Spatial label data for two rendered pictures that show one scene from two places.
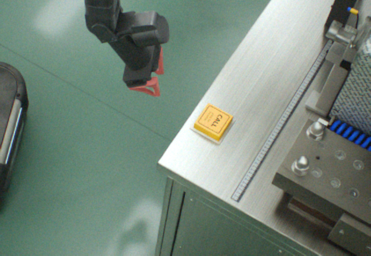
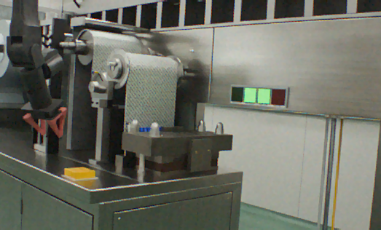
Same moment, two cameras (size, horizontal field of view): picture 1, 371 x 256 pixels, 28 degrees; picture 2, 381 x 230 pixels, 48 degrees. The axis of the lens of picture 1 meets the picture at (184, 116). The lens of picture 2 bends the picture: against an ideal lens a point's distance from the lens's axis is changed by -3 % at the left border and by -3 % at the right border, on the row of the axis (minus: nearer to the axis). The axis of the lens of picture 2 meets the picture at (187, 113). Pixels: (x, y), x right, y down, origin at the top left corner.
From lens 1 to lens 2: 1.60 m
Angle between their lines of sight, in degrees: 75
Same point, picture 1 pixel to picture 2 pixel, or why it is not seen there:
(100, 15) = (35, 35)
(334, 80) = (105, 125)
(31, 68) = not seen: outside the picture
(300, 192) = (166, 145)
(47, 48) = not seen: outside the picture
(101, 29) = (36, 49)
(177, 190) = (108, 216)
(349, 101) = (132, 108)
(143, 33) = (52, 59)
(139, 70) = (52, 103)
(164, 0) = not seen: outside the picture
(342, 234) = (197, 152)
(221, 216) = (141, 212)
